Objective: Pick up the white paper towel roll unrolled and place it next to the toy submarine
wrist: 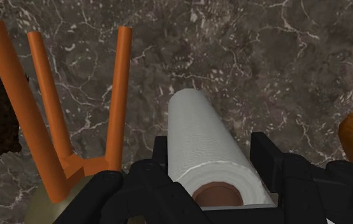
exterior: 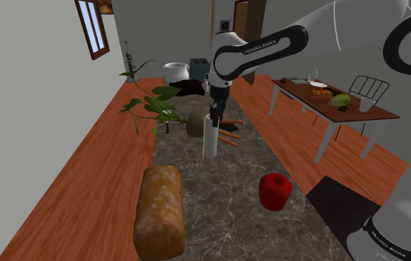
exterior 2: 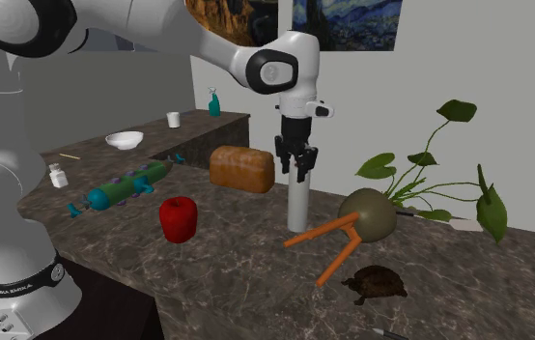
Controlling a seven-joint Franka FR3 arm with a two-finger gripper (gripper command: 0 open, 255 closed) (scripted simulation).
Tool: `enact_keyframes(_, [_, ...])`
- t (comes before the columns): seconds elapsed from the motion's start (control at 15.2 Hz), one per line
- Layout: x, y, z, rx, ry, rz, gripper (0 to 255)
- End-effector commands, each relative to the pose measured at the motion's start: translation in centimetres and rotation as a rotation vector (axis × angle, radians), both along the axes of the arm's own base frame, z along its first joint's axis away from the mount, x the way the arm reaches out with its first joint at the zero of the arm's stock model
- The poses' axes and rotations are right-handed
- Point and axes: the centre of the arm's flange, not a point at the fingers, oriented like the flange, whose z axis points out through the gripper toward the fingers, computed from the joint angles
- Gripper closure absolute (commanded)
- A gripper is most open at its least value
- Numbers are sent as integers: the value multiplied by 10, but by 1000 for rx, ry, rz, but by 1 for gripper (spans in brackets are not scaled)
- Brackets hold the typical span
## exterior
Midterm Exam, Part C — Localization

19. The blue-grey toaster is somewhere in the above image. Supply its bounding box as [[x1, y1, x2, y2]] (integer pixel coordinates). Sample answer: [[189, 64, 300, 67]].
[[189, 57, 211, 82]]

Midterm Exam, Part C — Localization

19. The green plant in olive pot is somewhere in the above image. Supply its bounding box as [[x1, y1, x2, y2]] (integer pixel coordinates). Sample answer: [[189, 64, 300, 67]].
[[118, 59, 208, 138]]

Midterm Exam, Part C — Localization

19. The white cylinder bottle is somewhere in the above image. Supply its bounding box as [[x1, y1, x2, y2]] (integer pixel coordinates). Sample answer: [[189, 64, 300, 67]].
[[202, 113, 221, 159]]

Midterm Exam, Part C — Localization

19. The white round pot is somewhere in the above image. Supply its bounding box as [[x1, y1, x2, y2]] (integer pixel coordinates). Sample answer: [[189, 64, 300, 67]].
[[162, 62, 191, 85]]

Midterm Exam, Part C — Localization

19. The brown wooden door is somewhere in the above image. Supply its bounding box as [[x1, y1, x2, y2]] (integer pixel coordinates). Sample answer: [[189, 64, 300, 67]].
[[232, 0, 251, 41]]

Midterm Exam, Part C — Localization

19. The dark spindly stand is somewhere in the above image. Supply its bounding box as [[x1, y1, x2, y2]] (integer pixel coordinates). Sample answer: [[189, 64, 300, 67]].
[[124, 40, 140, 83]]

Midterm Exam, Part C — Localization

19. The wooden dining table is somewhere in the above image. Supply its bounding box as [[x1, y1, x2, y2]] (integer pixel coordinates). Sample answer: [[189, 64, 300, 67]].
[[268, 65, 401, 165]]

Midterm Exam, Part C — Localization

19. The red apple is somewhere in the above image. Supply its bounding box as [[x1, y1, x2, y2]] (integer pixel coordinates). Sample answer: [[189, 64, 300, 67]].
[[258, 172, 293, 212]]

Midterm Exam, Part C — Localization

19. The brown bread loaf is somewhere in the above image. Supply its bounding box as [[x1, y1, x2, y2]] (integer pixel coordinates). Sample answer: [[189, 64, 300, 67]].
[[133, 165, 186, 261]]

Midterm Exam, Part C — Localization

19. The brown framed window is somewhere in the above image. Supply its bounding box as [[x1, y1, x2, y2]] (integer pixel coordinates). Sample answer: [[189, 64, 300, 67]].
[[73, 0, 111, 61]]

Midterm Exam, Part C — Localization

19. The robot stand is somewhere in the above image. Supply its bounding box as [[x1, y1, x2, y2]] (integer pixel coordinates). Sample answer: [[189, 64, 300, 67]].
[[305, 175, 382, 254]]

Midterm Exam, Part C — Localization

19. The framed wall picture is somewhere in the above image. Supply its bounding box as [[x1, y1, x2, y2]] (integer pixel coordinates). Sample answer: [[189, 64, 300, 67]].
[[96, 0, 114, 16]]

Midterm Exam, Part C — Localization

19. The black wire chair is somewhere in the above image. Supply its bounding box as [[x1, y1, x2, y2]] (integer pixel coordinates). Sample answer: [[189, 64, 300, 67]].
[[312, 74, 390, 142]]

